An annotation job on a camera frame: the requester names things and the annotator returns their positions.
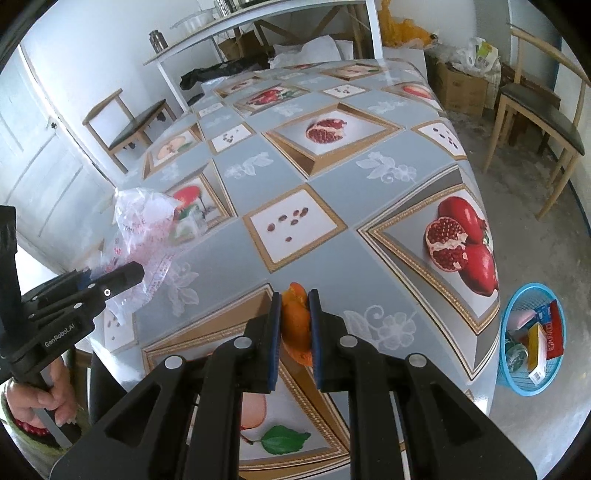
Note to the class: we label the fruit print tablecloth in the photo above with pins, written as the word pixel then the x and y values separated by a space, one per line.
pixel 323 212

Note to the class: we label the wooden chair black seat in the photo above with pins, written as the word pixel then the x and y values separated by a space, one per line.
pixel 540 106
pixel 138 122

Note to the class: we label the cardboard box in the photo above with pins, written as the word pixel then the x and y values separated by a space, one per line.
pixel 461 87
pixel 240 46

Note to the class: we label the red snack bag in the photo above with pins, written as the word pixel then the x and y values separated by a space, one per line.
pixel 554 337

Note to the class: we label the blue packet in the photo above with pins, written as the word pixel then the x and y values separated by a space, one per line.
pixel 547 313

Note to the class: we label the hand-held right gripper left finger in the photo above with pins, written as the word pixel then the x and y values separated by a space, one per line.
pixel 275 341

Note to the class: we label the white yellow carton box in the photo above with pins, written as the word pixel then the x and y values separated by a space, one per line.
pixel 535 350

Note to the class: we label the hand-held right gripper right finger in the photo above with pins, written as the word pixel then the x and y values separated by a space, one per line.
pixel 315 341

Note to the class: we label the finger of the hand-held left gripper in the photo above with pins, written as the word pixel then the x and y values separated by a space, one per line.
pixel 69 279
pixel 120 277

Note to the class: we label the person's left hand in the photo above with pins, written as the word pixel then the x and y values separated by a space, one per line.
pixel 27 399

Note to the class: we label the orange peel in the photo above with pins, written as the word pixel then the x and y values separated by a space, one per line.
pixel 295 318

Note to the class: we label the clear printed plastic bag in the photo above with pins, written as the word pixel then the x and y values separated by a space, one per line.
pixel 143 221

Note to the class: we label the pink packet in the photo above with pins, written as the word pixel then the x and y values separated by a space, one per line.
pixel 521 319

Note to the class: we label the blue plastic wastebasket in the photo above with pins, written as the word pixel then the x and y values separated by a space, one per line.
pixel 524 385

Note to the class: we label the steel thermos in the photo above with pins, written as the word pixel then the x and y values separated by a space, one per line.
pixel 224 7

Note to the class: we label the dark clothes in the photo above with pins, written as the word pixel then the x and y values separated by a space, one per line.
pixel 207 76

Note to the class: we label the white panel door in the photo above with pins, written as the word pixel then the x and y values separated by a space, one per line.
pixel 46 161

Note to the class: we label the dark wooden stool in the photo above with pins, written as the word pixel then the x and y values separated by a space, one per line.
pixel 526 78

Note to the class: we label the white side table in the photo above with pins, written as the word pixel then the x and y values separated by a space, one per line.
pixel 374 32

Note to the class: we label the green plastic bottle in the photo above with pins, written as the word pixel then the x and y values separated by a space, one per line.
pixel 515 357

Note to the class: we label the yellow plastic bag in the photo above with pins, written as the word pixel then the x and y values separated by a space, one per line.
pixel 401 30

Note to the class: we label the clear glass bowl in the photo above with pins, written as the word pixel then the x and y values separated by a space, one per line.
pixel 194 23

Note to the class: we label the white foam packing sheet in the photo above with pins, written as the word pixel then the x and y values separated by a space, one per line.
pixel 314 48

